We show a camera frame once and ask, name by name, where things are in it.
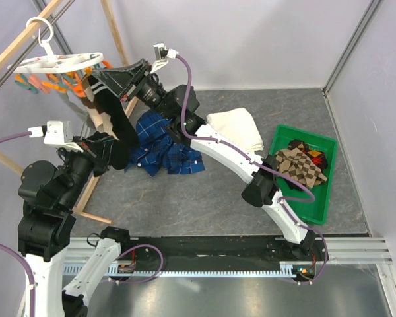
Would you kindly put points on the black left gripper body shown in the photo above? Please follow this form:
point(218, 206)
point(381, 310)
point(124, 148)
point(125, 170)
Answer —
point(97, 160)

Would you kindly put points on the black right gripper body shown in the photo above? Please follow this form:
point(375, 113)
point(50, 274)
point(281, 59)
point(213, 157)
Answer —
point(131, 93)

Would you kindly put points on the black white striped sock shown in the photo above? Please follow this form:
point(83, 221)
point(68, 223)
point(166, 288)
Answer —
point(127, 138)

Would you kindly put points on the black red argyle sock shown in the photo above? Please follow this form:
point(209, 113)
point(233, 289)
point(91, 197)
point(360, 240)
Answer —
point(316, 156)

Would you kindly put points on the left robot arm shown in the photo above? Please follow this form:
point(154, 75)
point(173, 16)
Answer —
point(49, 194)

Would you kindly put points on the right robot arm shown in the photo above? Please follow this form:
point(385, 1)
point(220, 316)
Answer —
point(178, 106)

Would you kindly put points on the white round sock hanger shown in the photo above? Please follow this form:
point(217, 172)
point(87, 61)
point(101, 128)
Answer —
point(52, 62)

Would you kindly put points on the brown cream striped sock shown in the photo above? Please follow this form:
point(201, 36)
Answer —
point(100, 119)

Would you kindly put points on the grey white striped sock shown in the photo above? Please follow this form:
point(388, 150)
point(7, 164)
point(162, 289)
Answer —
point(81, 114)

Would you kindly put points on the blue plaid shirt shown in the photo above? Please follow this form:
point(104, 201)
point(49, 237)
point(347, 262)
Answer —
point(157, 150)

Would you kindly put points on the white folded towel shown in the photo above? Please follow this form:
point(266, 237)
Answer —
point(239, 127)

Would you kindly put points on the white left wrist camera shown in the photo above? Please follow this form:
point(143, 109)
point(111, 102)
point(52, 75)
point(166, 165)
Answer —
point(56, 134)

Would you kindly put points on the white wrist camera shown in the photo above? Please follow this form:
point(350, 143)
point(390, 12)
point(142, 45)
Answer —
point(163, 55)
point(56, 134)

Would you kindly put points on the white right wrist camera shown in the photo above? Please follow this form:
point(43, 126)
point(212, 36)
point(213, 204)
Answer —
point(163, 55)

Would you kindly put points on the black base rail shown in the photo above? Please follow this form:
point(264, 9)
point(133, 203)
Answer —
point(219, 253)

